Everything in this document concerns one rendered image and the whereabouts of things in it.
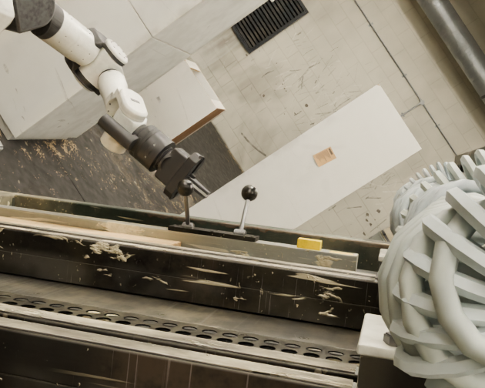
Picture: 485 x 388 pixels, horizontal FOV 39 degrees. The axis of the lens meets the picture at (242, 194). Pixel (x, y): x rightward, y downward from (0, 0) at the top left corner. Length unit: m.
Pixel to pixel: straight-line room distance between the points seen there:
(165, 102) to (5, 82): 2.66
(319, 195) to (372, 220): 4.48
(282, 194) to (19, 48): 2.22
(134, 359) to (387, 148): 4.74
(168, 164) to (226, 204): 3.79
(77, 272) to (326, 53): 8.75
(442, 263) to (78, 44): 1.57
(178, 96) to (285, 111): 3.29
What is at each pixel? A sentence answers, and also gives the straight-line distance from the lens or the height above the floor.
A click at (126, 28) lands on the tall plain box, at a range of 4.00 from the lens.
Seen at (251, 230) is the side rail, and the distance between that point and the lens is 1.71.
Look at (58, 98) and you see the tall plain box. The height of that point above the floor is 0.43.
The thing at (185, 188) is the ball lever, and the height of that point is 1.41.
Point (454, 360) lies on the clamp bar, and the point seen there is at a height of 1.79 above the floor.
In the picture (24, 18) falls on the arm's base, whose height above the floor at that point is 1.31.
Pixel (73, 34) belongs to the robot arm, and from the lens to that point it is 1.72.
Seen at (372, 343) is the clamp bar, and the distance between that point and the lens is 0.45.
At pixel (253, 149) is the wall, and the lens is 9.73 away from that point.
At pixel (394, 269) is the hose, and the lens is 0.23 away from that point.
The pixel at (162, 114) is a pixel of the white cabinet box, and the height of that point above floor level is 0.25.
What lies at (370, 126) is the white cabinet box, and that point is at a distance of 5.18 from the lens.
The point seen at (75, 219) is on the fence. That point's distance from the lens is 1.60.
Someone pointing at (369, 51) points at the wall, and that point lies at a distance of 9.65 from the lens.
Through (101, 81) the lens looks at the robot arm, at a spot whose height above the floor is 1.32.
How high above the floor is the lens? 1.80
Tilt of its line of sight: 12 degrees down
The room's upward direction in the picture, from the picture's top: 57 degrees clockwise
